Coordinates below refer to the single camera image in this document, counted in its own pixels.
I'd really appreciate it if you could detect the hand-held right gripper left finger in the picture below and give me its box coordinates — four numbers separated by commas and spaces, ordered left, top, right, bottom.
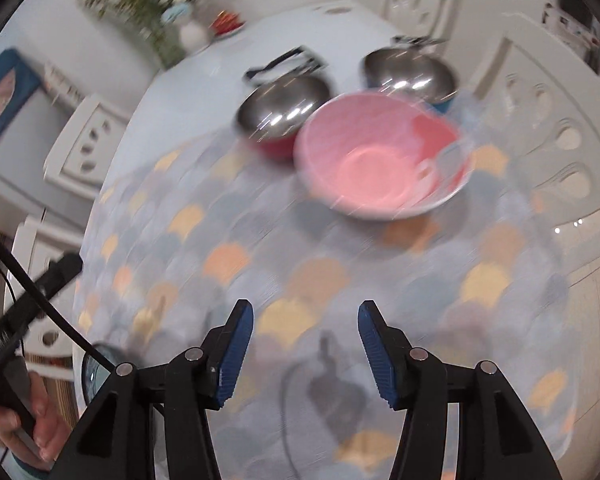
50, 299, 255, 480

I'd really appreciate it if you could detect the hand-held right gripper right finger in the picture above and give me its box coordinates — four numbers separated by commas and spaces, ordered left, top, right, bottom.
357, 300, 563, 480

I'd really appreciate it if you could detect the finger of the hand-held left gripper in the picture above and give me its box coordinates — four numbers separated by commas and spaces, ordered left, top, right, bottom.
31, 252, 84, 307

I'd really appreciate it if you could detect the blue patterned ceramic plate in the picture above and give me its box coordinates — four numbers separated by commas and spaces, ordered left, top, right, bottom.
80, 341, 118, 403

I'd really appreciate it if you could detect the pink polka dot bowl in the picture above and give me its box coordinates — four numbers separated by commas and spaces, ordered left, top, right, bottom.
292, 91, 477, 222

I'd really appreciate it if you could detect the red steel bowl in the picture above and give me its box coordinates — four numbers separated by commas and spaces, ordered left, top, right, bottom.
235, 74, 332, 161

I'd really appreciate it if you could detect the blue steel bowl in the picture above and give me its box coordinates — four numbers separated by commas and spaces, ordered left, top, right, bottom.
361, 46, 457, 113

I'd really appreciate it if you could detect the person's left hand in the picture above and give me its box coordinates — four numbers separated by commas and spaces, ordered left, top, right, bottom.
0, 370, 73, 473

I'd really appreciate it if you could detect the fan patterned tablecloth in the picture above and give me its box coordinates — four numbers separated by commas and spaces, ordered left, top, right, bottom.
72, 95, 581, 480

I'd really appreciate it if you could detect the blue dust cover cloth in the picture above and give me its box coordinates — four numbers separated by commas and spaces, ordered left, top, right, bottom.
0, 47, 43, 161

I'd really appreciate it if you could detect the glass vase with green stems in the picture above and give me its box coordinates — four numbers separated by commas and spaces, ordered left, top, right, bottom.
79, 0, 186, 68

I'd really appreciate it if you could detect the white vase with blue flowers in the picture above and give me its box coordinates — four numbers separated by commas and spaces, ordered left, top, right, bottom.
157, 0, 226, 53

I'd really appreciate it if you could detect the black folding stand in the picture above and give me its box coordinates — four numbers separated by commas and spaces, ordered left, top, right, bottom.
244, 46, 328, 83

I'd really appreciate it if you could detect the red lidded tea cup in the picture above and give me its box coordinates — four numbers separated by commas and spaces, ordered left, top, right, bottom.
210, 9, 246, 37

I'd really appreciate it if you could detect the colourful item shelf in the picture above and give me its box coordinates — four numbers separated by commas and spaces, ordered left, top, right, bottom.
540, 0, 600, 61

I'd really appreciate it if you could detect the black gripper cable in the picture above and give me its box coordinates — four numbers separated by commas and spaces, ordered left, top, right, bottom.
0, 212, 118, 376

